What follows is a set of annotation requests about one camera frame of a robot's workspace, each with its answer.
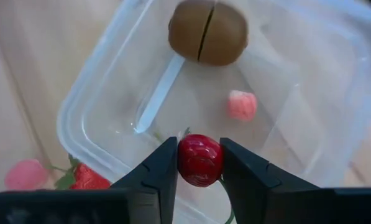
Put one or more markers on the large pink toy fruit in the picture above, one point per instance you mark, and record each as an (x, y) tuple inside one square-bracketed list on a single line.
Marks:
[(25, 175)]

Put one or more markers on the clear plastic tupperware container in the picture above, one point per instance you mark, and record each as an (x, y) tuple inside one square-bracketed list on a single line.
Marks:
[(117, 102)]

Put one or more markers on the brown toy kiwi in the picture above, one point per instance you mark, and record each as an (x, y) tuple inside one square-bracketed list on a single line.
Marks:
[(188, 34)]

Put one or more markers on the small pink toy fruit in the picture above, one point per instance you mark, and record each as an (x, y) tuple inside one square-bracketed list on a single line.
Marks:
[(241, 105)]

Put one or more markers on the small red toy strawberry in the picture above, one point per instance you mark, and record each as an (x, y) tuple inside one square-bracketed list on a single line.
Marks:
[(87, 180)]

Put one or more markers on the red toy cherry with stem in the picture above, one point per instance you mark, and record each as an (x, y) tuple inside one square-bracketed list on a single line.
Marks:
[(200, 160)]

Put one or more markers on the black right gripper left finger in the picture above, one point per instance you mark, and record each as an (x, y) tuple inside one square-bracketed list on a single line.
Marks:
[(154, 186)]

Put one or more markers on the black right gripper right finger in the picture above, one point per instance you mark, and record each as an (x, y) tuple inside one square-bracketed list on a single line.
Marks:
[(253, 186)]

